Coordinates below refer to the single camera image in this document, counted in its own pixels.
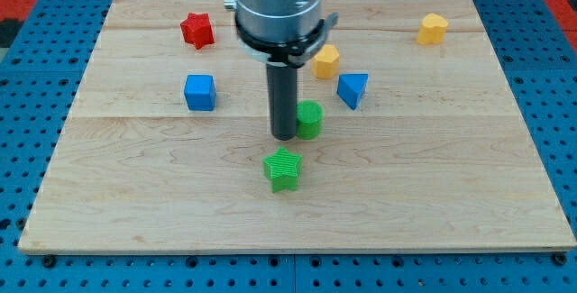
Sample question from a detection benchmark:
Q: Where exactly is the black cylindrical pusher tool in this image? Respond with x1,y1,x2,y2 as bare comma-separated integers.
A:
266,65,298,141

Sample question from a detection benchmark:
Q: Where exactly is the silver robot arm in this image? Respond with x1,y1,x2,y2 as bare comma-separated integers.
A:
224,0,338,141

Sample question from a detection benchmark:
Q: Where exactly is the yellow heart block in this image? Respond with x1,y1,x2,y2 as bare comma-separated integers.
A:
417,13,449,45

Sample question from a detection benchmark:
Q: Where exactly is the green cylinder block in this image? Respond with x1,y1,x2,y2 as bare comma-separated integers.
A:
297,100,324,140

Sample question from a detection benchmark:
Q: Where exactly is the yellow pentagon block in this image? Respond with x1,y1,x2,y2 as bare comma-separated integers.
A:
311,45,340,79

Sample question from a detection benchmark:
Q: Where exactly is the blue triangle block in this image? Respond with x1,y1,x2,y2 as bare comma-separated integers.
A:
336,73,369,110

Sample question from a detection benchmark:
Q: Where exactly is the blue cube block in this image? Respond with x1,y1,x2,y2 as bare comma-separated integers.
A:
183,75,216,111

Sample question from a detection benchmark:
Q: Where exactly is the green star block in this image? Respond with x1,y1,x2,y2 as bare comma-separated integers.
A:
263,146,302,193

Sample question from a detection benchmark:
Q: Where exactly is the red star block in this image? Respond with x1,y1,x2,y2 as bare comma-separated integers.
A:
180,13,215,50

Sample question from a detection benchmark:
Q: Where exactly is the wooden board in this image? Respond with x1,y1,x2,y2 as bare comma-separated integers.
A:
19,0,576,255

